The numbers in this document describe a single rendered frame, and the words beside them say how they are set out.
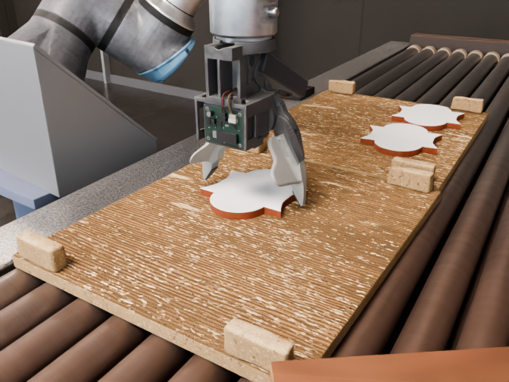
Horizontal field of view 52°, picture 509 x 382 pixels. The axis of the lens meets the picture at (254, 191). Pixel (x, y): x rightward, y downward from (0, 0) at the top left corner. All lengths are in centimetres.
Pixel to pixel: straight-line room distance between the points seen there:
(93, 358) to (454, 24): 325
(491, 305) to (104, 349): 37
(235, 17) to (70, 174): 43
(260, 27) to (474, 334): 37
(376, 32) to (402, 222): 310
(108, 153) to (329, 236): 46
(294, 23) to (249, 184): 332
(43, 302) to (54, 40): 53
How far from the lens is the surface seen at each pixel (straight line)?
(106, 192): 78
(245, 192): 68
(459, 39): 194
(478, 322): 55
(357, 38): 376
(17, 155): 97
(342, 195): 70
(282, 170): 61
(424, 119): 102
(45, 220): 73
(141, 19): 102
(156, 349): 48
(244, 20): 57
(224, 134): 59
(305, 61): 397
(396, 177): 74
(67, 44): 99
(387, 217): 66
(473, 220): 72
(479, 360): 31
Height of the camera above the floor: 124
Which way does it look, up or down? 25 degrees down
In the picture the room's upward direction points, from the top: straight up
